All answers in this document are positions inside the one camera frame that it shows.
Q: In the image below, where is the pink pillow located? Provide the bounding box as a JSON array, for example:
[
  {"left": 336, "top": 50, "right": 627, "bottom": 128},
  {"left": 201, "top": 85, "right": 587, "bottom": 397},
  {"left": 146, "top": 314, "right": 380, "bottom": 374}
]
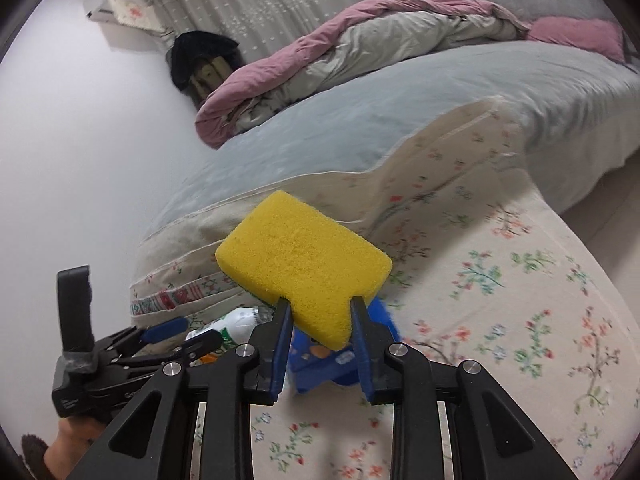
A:
[{"left": 525, "top": 16, "right": 626, "bottom": 63}]

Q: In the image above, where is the pink beige duvet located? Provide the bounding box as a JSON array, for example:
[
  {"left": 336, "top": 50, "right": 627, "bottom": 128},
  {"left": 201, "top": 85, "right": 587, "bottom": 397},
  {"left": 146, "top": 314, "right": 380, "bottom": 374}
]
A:
[{"left": 195, "top": 0, "right": 533, "bottom": 150}]

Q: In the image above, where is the brown wooden furniture piece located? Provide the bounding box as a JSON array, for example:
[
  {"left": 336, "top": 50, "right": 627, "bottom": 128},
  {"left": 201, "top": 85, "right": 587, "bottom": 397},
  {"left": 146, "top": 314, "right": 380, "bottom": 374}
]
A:
[{"left": 182, "top": 57, "right": 236, "bottom": 111}]

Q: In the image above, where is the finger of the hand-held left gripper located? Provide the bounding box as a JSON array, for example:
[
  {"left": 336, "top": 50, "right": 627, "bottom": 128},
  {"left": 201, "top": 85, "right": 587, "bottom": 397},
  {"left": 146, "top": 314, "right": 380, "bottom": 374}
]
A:
[
  {"left": 97, "top": 316, "right": 190, "bottom": 361},
  {"left": 117, "top": 332, "right": 224, "bottom": 376}
]

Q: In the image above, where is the white air conditioner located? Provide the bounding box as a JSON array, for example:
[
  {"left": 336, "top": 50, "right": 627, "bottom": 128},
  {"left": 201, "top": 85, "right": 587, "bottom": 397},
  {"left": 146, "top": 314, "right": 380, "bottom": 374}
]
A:
[{"left": 82, "top": 0, "right": 126, "bottom": 23}]

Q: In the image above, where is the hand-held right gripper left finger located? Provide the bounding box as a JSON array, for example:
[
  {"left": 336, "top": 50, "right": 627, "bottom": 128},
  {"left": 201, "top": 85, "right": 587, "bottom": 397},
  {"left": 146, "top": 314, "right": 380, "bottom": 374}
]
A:
[{"left": 65, "top": 299, "right": 296, "bottom": 480}]

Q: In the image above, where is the yellow sponge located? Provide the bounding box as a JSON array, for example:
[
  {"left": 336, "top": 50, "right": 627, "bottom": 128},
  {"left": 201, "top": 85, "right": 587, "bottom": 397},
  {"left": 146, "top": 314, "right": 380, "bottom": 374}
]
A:
[{"left": 215, "top": 191, "right": 393, "bottom": 351}]

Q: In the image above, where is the person's left hand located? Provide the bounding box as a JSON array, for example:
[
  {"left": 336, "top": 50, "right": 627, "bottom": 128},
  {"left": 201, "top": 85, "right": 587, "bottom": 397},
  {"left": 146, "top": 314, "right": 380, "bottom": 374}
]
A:
[{"left": 42, "top": 415, "right": 108, "bottom": 480}]

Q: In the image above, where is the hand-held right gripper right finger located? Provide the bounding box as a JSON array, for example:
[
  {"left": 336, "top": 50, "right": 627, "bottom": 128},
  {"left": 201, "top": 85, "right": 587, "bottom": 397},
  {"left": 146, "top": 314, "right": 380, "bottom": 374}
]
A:
[{"left": 349, "top": 295, "right": 576, "bottom": 480}]

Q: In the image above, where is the grey bed sheet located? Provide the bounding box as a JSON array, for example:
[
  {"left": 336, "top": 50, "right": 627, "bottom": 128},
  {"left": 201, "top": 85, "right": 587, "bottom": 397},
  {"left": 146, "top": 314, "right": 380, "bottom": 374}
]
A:
[{"left": 145, "top": 40, "right": 640, "bottom": 241}]

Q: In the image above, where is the grey patterned curtain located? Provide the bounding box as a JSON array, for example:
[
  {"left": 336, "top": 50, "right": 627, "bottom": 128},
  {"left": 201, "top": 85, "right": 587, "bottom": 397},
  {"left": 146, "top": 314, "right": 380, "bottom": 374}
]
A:
[{"left": 150, "top": 0, "right": 481, "bottom": 68}]

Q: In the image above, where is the floral bed mattress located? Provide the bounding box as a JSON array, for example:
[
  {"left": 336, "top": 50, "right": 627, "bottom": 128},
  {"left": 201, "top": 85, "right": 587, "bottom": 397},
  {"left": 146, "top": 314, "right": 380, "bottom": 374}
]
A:
[{"left": 129, "top": 95, "right": 640, "bottom": 480}]

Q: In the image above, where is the white green plastic bottle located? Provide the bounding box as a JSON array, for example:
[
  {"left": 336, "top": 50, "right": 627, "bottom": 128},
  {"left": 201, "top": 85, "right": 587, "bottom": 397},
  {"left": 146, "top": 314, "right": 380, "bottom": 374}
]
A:
[{"left": 185, "top": 305, "right": 276, "bottom": 356}]

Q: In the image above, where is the black cloth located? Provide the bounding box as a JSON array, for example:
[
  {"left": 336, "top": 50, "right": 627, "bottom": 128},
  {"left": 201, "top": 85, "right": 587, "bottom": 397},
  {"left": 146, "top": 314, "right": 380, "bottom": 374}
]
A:
[{"left": 167, "top": 30, "right": 242, "bottom": 92}]

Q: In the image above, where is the blue snack wrapper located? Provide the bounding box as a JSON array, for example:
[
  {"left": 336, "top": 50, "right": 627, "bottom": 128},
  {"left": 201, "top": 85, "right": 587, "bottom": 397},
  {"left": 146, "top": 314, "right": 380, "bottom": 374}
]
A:
[{"left": 287, "top": 297, "right": 401, "bottom": 396}]

